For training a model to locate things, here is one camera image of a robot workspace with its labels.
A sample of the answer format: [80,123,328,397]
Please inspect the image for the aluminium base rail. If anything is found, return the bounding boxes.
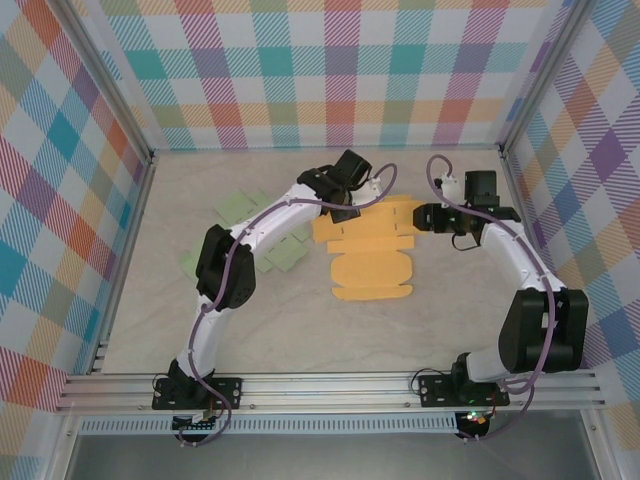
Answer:
[54,369,606,414]

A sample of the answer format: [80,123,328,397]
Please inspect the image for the aluminium side rail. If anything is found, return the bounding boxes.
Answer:
[498,149,576,372]
[89,152,159,375]

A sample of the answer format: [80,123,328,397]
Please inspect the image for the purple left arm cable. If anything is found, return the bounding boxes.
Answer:
[174,162,401,449]

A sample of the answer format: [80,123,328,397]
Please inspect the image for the grey metal panel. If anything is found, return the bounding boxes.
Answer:
[64,432,601,480]

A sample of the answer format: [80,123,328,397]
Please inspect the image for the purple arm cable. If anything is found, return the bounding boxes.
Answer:
[424,154,559,444]
[174,162,401,449]

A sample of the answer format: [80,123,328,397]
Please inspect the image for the green paper box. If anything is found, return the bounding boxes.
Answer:
[178,188,314,275]

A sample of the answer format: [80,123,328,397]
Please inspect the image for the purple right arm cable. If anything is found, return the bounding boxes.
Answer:
[424,154,559,444]

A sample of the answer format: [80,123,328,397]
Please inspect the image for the orange paper box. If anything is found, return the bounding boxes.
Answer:
[312,195,416,303]

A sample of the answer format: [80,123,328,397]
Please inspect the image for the white slotted cable duct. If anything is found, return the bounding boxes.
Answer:
[79,412,459,435]

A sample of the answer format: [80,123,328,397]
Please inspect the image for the small controller board with LEDs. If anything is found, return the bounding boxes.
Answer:
[457,408,494,432]

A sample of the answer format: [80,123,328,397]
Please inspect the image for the aluminium frame post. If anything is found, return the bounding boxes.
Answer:
[58,0,156,166]
[498,0,596,159]

